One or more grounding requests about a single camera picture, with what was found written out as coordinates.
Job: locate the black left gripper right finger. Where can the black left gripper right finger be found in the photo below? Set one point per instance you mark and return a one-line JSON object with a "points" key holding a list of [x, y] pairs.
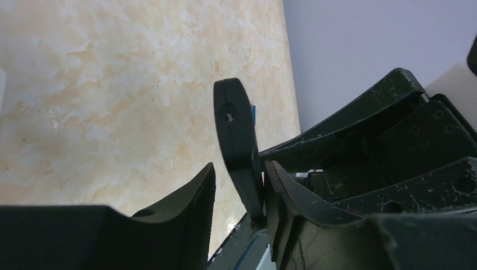
{"points": [[307, 232]]}

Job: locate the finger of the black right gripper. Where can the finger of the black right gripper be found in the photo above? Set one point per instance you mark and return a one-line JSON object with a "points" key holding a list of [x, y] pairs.
{"points": [[447, 189], [371, 113]]}

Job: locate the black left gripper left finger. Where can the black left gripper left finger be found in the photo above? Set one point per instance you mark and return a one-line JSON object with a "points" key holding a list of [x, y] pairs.
{"points": [[173, 233]]}

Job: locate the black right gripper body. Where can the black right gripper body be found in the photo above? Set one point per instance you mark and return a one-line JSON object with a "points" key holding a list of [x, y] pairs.
{"points": [[430, 137]]}

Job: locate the black remote control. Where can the black remote control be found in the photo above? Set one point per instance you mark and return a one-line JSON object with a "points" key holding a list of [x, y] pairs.
{"points": [[238, 143]]}

